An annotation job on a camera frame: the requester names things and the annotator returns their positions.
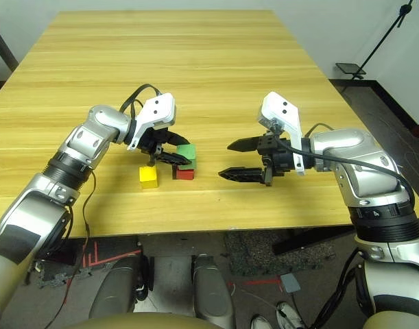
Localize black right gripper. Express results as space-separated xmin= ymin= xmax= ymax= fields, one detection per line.
xmin=217 ymin=132 xmax=315 ymax=188

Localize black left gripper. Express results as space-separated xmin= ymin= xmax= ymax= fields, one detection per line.
xmin=139 ymin=126 xmax=193 ymax=169

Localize green wooden block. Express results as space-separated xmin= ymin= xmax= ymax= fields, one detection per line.
xmin=176 ymin=143 xmax=198 ymax=171

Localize red wooden block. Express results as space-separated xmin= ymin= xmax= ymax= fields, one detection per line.
xmin=171 ymin=165 xmax=195 ymax=181

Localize yellow wooden block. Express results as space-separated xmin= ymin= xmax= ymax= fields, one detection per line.
xmin=139 ymin=166 xmax=159 ymax=189

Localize speckled black floor mat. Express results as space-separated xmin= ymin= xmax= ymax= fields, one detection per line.
xmin=224 ymin=231 xmax=335 ymax=277

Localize black floor mat red lines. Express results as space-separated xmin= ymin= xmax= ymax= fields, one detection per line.
xmin=37 ymin=236 xmax=141 ymax=289

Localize grey foot pedal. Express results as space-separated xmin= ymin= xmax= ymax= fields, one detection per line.
xmin=280 ymin=273 xmax=302 ymax=294

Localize grey right robot leg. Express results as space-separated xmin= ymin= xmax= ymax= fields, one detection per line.
xmin=191 ymin=255 xmax=236 ymax=328

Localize grey robot leg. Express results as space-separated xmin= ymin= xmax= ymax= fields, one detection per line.
xmin=88 ymin=255 xmax=145 ymax=319
xmin=191 ymin=255 xmax=236 ymax=328

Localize black tripod stand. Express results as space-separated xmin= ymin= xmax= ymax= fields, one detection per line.
xmin=335 ymin=0 xmax=416 ymax=82

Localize grey left robot leg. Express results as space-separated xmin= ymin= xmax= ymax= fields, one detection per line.
xmin=88 ymin=255 xmax=145 ymax=319

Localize white bystander shoe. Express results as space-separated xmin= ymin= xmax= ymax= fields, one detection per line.
xmin=276 ymin=301 xmax=304 ymax=329
xmin=250 ymin=315 xmax=274 ymax=329

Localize tan robot torso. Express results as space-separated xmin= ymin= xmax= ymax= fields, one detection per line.
xmin=58 ymin=311 xmax=213 ymax=329

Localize wooden side table black legs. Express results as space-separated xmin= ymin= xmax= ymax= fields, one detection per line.
xmin=0 ymin=13 xmax=20 ymax=73

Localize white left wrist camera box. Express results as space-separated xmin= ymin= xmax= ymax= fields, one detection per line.
xmin=126 ymin=92 xmax=178 ymax=151

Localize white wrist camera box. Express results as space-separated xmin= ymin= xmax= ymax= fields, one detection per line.
xmin=126 ymin=92 xmax=178 ymax=151
xmin=256 ymin=91 xmax=306 ymax=176

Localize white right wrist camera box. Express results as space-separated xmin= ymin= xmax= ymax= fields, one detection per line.
xmin=256 ymin=91 xmax=306 ymax=176

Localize black table frame bar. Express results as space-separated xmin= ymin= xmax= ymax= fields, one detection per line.
xmin=272 ymin=228 xmax=356 ymax=256

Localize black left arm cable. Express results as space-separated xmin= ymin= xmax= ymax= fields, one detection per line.
xmin=54 ymin=84 xmax=162 ymax=326

